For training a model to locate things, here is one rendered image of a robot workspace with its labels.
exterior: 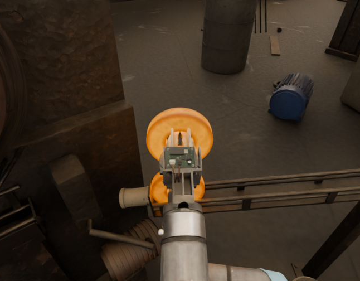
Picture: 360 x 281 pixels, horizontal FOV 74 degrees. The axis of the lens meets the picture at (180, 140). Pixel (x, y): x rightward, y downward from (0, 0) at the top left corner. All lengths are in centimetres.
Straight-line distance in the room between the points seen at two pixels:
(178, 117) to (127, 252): 48
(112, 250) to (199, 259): 48
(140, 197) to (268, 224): 100
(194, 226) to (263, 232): 114
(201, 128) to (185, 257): 27
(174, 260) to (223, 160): 147
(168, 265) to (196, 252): 5
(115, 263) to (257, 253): 85
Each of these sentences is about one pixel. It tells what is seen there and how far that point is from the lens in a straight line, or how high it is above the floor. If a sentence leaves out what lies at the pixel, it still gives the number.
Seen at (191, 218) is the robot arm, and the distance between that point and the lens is 41.
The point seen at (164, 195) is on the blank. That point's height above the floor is 69.
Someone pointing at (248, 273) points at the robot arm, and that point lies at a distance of 51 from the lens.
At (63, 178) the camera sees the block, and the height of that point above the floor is 80.
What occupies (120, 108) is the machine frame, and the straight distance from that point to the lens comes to 75.
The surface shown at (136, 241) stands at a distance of 80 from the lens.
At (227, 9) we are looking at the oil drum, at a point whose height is 71.
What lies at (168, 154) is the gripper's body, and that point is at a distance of 44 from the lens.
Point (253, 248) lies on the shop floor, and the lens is 146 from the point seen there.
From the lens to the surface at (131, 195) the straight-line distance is 73.
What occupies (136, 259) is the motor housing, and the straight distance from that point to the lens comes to 84.
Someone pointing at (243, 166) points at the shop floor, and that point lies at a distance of 181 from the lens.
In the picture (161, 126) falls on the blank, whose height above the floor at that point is 95.
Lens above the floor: 127
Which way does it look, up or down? 40 degrees down
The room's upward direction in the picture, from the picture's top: 1 degrees clockwise
